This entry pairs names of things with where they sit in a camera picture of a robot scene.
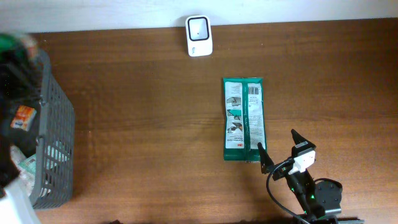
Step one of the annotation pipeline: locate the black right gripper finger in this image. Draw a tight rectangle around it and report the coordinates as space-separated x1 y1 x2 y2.
257 142 274 174
290 129 311 146

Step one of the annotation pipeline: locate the small orange box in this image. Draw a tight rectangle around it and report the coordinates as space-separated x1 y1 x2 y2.
10 105 37 131

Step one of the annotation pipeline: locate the green 3M wipes packet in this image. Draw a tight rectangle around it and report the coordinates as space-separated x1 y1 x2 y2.
223 78 267 162

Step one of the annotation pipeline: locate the white tube with tan cap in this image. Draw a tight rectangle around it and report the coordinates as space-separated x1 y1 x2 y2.
11 146 35 196

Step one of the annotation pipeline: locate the mint green small packet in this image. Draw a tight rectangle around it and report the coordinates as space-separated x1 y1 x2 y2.
17 141 70 175

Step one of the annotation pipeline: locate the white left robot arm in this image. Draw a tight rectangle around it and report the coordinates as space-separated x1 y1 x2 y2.
1 32 40 223

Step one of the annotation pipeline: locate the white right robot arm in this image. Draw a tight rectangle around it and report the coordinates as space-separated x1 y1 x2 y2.
257 129 365 224

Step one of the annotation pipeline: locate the white barcode scanner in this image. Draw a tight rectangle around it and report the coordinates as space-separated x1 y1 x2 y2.
185 15 213 57

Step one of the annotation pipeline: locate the grey plastic basket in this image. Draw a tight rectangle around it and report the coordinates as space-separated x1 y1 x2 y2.
0 49 76 210

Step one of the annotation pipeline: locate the black right camera cable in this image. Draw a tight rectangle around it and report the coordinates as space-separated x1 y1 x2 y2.
266 158 312 224

